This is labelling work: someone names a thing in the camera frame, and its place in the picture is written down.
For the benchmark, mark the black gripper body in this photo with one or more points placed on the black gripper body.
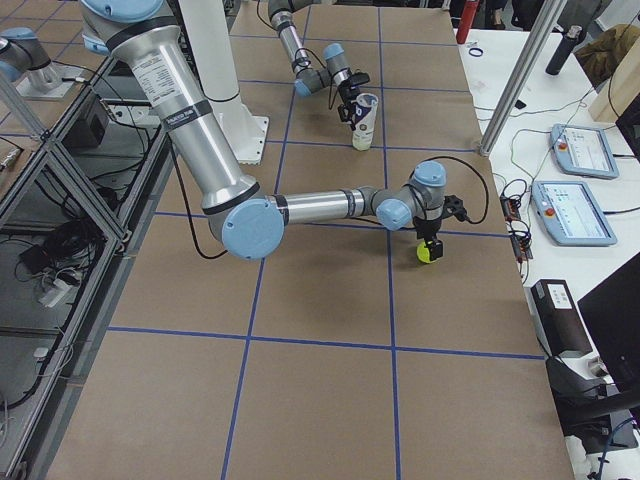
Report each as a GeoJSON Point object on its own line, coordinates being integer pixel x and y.
{"type": "Point", "coordinates": [345, 95]}
{"type": "Point", "coordinates": [426, 226]}

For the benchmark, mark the white blue tennis ball can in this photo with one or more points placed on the white blue tennis ball can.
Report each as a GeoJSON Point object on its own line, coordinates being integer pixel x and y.
{"type": "Point", "coordinates": [368, 103]}

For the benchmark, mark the yellow Wilson tennis ball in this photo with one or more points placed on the yellow Wilson tennis ball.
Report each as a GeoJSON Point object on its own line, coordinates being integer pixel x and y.
{"type": "Point", "coordinates": [362, 141]}

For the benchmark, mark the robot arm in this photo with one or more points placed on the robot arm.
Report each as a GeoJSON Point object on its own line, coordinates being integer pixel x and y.
{"type": "Point", "coordinates": [250, 224]}
{"type": "Point", "coordinates": [311, 74]}

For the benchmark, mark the white mounting plate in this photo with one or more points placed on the white mounting plate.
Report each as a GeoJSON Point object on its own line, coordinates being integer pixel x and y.
{"type": "Point", "coordinates": [251, 140]}

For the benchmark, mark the lower teach pendant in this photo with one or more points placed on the lower teach pendant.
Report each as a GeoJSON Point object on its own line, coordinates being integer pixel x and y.
{"type": "Point", "coordinates": [570, 214]}

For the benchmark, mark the teach pendant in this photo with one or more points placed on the teach pendant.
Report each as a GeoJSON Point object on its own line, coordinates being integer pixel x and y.
{"type": "Point", "coordinates": [583, 151]}
{"type": "Point", "coordinates": [570, 214]}

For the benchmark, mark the brown paper table cover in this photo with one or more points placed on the brown paper table cover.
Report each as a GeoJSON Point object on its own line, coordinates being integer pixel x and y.
{"type": "Point", "coordinates": [339, 356]}

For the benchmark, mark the black box with label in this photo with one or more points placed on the black box with label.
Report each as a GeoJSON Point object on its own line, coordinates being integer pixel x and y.
{"type": "Point", "coordinates": [563, 329]}

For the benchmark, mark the red bottle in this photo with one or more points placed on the red bottle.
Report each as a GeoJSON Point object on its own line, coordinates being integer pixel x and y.
{"type": "Point", "coordinates": [466, 20]}

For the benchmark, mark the upper teach pendant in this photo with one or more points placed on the upper teach pendant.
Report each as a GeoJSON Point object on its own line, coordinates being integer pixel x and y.
{"type": "Point", "coordinates": [583, 151]}

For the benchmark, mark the black bottle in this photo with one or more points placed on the black bottle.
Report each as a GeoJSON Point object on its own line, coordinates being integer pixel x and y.
{"type": "Point", "coordinates": [570, 39]}

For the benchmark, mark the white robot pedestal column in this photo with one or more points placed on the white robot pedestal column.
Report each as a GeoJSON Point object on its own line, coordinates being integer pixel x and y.
{"type": "Point", "coordinates": [208, 36]}

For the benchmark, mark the aluminium frame post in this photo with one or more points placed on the aluminium frame post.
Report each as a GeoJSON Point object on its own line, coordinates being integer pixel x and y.
{"type": "Point", "coordinates": [541, 29]}

